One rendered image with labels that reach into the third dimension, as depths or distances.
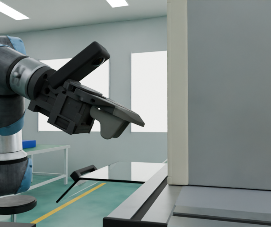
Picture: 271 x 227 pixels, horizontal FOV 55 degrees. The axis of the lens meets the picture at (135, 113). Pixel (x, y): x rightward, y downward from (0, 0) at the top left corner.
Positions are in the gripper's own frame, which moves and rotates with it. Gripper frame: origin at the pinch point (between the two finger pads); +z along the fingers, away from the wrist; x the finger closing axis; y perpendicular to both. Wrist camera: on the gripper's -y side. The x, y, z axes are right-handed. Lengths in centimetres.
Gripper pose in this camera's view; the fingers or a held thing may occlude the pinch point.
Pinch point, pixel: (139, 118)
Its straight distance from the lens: 44.1
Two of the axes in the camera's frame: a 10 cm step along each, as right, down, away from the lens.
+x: -2.8, -0.4, -9.6
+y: -4.0, 9.1, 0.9
